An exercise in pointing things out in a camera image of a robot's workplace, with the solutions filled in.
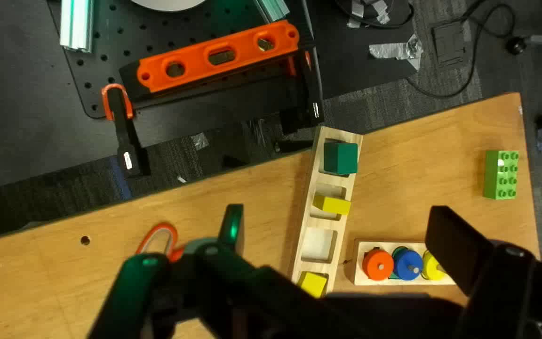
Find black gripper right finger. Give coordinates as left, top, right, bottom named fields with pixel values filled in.
left=424, top=205, right=540, bottom=339

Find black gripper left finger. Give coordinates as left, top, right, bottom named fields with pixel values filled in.
left=185, top=203, right=262, bottom=297

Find yellow wooden ring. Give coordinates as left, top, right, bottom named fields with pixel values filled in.
left=420, top=250, right=450, bottom=282

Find green toy building brick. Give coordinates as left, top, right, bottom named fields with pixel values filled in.
left=482, top=149, right=522, bottom=201

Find yellow wooden block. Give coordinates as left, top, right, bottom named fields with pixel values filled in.
left=298, top=271, right=332, bottom=299
left=313, top=192, right=354, bottom=218

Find wooden peg base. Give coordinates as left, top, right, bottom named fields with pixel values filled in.
left=352, top=239, right=459, bottom=288

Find wooden shape sorter board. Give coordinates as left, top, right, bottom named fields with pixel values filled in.
left=290, top=124, right=367, bottom=297

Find green wooden cube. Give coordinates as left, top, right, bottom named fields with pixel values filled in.
left=322, top=139, right=362, bottom=179

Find orange spirit level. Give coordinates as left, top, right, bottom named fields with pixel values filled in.
left=136, top=19, right=303, bottom=96

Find black power adapter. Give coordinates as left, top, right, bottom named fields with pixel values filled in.
left=429, top=17, right=475, bottom=69

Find grey tape piece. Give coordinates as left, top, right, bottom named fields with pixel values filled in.
left=367, top=34, right=427, bottom=71
left=345, top=0, right=394, bottom=30

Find black perforated board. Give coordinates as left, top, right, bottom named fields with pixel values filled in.
left=62, top=0, right=324, bottom=122

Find aluminium extrusion profile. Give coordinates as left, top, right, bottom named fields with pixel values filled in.
left=254, top=0, right=292, bottom=21
left=59, top=0, right=94, bottom=54

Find white round disc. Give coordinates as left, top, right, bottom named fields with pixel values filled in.
left=130, top=0, right=207, bottom=13

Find blue wooden ring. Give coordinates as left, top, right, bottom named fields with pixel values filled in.
left=392, top=245, right=426, bottom=282

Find orange handled scissors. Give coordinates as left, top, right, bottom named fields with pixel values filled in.
left=134, top=220, right=187, bottom=265

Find orange wooden ring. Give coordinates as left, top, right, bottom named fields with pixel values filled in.
left=362, top=245, right=397, bottom=282

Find orange handled black clamp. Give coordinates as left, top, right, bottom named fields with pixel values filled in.
left=100, top=81, right=155, bottom=179

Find black cable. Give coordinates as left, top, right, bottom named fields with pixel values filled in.
left=401, top=0, right=523, bottom=102

